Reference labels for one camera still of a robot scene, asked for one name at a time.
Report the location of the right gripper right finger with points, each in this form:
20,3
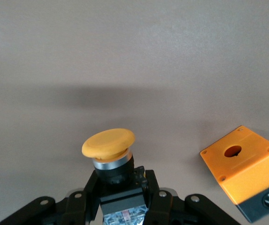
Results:
162,206

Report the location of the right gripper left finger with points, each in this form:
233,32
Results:
78,208

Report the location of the yellow mushroom push button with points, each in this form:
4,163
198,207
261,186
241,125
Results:
108,143

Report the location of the orange button enclosure box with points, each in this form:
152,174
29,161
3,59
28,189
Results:
242,168

